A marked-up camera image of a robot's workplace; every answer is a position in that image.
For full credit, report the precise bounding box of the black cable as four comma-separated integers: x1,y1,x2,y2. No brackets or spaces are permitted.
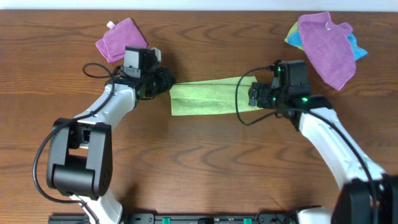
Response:
32,62,122,224
234,65,379,224

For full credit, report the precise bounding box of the purple cloth in pile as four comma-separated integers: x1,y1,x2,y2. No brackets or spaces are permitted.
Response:
298,12,356,91

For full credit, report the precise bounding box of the green cloth under pile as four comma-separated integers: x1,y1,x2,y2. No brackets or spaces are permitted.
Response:
284,21,303,50

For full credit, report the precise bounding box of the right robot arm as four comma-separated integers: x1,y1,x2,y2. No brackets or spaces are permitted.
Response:
248,82,397,223

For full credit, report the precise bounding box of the right black cable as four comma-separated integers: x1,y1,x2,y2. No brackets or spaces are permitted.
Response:
234,65,379,224

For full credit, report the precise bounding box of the blue cloth in pile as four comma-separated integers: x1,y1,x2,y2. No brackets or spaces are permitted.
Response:
287,30,368,62

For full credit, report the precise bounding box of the left black cable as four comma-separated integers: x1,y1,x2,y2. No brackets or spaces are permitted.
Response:
32,62,122,224

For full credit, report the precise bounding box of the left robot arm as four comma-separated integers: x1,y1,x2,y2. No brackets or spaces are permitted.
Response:
46,67,175,223

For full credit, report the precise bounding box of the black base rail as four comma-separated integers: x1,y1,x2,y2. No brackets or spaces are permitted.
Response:
48,212,299,224

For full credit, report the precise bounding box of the folded purple cloth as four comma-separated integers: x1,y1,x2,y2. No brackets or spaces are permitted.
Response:
95,18,148,63

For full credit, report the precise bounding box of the light green cloth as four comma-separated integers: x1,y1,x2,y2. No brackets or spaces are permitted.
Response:
170,77,260,116

